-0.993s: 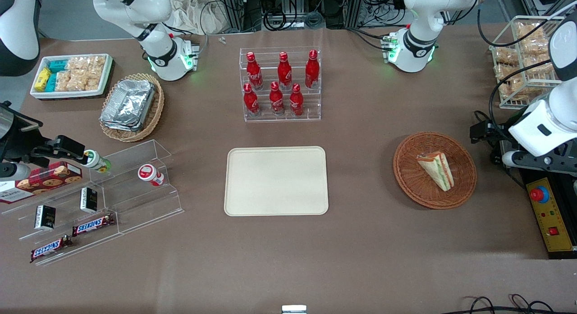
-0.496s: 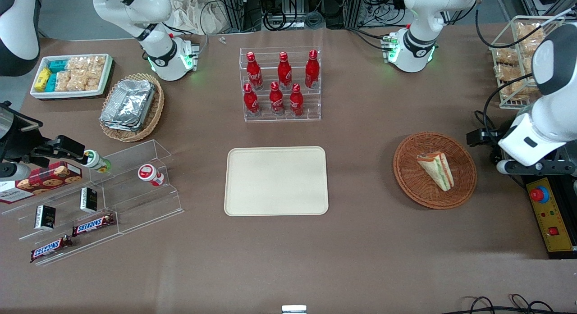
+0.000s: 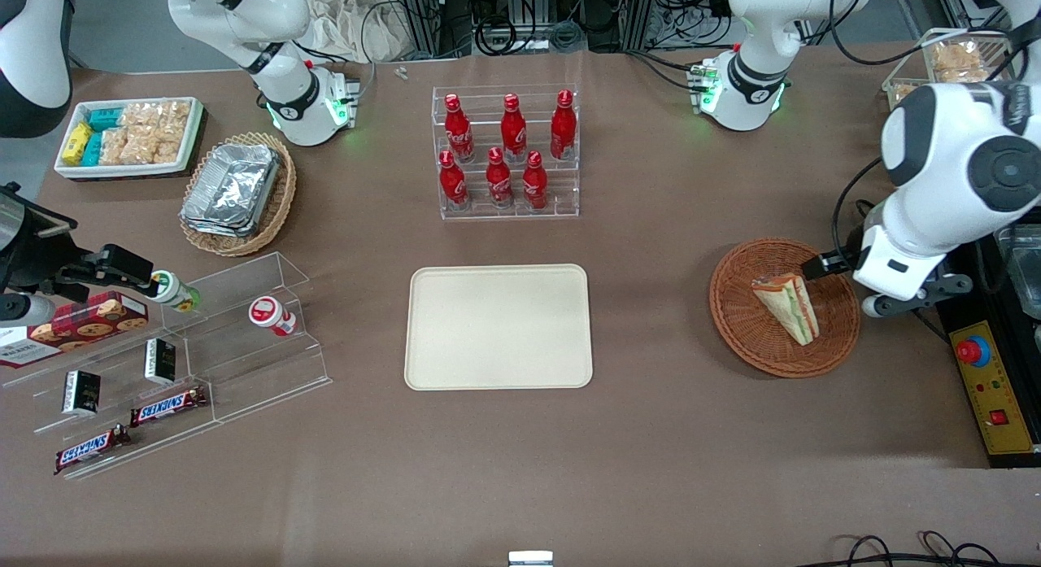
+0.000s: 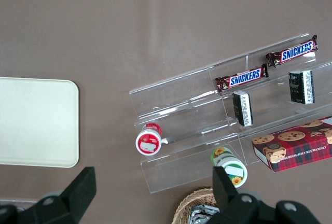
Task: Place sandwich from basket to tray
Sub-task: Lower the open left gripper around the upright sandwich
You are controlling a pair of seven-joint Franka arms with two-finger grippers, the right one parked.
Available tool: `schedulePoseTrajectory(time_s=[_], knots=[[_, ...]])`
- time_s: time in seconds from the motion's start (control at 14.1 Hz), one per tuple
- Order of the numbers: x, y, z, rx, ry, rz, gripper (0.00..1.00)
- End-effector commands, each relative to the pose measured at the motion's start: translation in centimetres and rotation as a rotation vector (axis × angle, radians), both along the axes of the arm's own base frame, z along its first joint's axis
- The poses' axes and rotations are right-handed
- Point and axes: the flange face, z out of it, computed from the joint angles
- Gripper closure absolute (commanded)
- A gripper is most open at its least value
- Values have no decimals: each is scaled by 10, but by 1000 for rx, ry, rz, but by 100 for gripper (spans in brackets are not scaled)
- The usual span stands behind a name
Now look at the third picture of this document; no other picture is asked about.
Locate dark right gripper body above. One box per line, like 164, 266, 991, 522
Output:
0, 186, 81, 297

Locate triangular wrapped sandwich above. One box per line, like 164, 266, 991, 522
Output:
751, 273, 821, 347

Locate brown round wicker basket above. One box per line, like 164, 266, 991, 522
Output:
709, 238, 862, 379

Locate tan oval wicker basket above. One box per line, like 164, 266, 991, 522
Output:
179, 132, 298, 259

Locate beige rectangular tray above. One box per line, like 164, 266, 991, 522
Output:
404, 264, 595, 390

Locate red tartan cookie box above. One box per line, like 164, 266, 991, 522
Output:
0, 290, 150, 369

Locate green sunflower yogurt cup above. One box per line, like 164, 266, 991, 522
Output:
150, 270, 201, 314

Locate white rectangular snack bin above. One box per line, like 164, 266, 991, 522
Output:
54, 96, 206, 181

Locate small black white box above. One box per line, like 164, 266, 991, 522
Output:
145, 338, 178, 387
63, 370, 102, 417

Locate yellow snack packet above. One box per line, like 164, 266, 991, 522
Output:
63, 121, 95, 167

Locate clear rice cracker bag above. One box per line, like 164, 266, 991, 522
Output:
128, 131, 183, 166
120, 102, 161, 133
99, 128, 131, 167
157, 100, 193, 142

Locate empty clear plastic box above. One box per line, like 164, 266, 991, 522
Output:
995, 224, 1041, 325

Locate stacked aluminium foil containers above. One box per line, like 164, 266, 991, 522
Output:
182, 142, 282, 238

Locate Snickers chocolate bar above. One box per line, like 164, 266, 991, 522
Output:
130, 386, 209, 428
54, 425, 132, 477

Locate red white yogurt cup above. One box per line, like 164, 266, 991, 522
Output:
248, 296, 298, 338

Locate clear acrylic stepped shelf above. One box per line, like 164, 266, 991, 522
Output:
0, 251, 334, 481

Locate clear plastic snack container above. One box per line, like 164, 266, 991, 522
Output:
922, 28, 1019, 85
882, 77, 936, 113

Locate black yellow control box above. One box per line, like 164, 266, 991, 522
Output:
935, 233, 1041, 470

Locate clear acrylic bottle rack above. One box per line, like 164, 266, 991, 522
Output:
431, 85, 581, 220

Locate red cola bottle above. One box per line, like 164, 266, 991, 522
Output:
521, 150, 550, 212
486, 146, 515, 210
500, 94, 528, 164
443, 94, 475, 164
551, 89, 578, 162
439, 150, 470, 212

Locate beige crumpled cloth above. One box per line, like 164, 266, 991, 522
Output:
303, 0, 409, 65

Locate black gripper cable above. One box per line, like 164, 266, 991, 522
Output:
830, 156, 887, 263

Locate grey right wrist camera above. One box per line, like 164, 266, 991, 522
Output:
0, 293, 56, 325

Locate black looped cable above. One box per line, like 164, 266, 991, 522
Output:
801, 0, 899, 68

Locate black arm base cable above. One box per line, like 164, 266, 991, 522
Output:
625, 49, 707, 93

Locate black floor cable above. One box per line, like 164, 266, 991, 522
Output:
816, 530, 1041, 567

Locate aluminium frame profile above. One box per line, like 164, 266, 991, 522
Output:
397, 0, 446, 60
621, 0, 661, 52

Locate black coiled cable bundle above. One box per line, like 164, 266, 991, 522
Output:
474, 12, 523, 57

